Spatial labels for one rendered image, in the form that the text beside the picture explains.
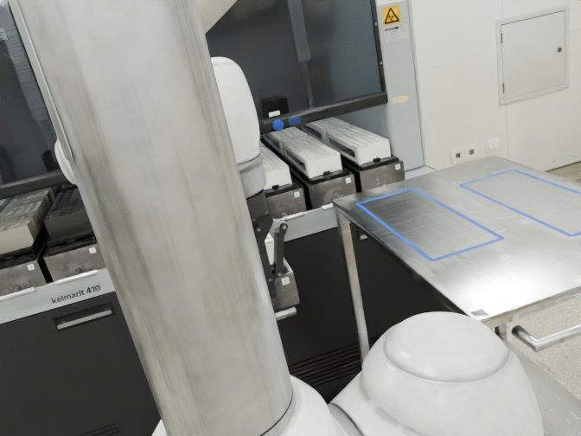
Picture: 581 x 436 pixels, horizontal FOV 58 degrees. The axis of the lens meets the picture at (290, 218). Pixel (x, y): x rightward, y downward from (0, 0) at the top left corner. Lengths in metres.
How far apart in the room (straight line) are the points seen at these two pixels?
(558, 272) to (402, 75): 0.87
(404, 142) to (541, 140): 1.84
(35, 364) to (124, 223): 1.30
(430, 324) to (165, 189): 0.30
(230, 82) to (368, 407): 0.49
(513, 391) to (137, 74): 0.37
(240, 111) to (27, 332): 0.97
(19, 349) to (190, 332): 1.27
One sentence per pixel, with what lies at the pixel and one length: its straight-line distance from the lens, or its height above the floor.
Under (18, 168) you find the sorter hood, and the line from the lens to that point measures 1.47.
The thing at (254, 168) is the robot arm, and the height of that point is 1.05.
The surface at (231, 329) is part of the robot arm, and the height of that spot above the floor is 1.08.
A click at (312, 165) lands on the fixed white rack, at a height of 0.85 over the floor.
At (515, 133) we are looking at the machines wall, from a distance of 3.26.
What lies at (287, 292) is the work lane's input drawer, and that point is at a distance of 1.01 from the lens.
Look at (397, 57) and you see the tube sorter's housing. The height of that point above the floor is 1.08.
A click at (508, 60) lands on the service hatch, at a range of 3.15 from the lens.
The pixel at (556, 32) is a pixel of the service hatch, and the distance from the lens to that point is 3.32.
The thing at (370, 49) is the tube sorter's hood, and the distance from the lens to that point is 1.53.
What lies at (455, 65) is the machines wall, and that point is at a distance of 2.97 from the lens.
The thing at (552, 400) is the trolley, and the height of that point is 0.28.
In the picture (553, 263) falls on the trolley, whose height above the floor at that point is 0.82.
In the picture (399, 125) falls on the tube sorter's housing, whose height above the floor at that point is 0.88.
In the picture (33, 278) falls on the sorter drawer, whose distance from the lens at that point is 1.48.
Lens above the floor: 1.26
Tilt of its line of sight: 22 degrees down
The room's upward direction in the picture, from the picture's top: 12 degrees counter-clockwise
